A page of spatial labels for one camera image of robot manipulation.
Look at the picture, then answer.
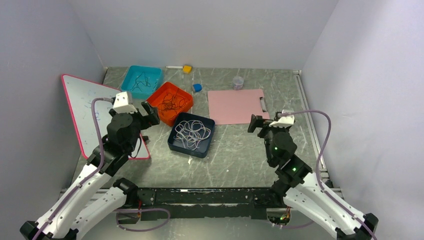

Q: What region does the dark brown cable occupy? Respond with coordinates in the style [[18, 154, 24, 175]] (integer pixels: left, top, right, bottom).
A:
[[156, 91, 191, 120]]

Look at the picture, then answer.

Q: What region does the black thin cable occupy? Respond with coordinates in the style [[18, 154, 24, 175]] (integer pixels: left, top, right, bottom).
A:
[[129, 71, 160, 93]]

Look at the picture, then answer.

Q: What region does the cable bundle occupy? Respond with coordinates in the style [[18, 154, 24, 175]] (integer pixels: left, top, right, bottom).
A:
[[178, 119, 212, 150]]

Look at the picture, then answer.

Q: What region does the white cable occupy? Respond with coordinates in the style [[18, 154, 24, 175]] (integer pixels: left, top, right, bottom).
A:
[[173, 119, 200, 150]]

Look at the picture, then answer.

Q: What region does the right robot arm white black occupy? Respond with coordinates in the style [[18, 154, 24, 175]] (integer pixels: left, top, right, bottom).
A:
[[247, 112, 379, 240]]

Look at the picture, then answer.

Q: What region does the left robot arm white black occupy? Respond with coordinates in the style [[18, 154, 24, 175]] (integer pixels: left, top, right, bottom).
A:
[[19, 97, 160, 240]]

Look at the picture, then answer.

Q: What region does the orange plastic tray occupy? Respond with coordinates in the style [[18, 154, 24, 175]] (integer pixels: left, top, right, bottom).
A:
[[146, 82, 194, 127]]

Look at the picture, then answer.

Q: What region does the pink clipboard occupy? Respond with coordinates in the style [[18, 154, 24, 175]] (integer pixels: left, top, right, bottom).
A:
[[207, 89, 270, 125]]

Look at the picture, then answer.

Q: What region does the teal plastic tray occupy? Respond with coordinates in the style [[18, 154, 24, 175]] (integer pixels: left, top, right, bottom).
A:
[[120, 65, 164, 100]]

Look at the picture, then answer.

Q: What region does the dark blue plastic tray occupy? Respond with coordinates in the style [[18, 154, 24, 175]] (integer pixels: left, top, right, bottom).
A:
[[167, 112, 216, 159]]

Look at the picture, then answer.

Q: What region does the small clear plastic cup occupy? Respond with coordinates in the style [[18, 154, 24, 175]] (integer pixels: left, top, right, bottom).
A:
[[232, 76, 244, 91]]

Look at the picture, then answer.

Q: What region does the white marker pen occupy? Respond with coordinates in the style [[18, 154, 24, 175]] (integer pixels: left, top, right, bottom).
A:
[[166, 65, 184, 69]]

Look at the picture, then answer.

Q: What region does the blue cube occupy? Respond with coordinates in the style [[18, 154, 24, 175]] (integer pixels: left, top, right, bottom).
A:
[[192, 83, 203, 93]]

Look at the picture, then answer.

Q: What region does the yellow cube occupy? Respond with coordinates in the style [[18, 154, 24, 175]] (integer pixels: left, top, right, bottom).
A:
[[182, 65, 193, 74]]

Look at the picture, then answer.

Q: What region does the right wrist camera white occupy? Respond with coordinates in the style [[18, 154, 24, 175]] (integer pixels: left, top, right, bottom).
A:
[[269, 110, 295, 128]]

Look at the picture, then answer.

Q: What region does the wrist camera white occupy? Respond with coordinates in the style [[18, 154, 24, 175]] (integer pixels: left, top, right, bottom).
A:
[[269, 110, 295, 128], [112, 91, 138, 114]]

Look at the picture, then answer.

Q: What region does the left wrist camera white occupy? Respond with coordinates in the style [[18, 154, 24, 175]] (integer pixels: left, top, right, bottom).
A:
[[112, 91, 138, 114]]

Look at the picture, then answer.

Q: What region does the whiteboard with pink frame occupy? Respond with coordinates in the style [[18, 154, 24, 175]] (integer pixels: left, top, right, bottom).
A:
[[61, 74, 151, 160]]

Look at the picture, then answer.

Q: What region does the aluminium frame rail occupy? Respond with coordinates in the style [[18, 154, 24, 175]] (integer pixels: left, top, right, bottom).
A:
[[44, 187, 355, 240]]

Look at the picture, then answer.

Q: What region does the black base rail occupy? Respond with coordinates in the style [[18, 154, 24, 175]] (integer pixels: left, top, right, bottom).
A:
[[121, 187, 288, 221]]

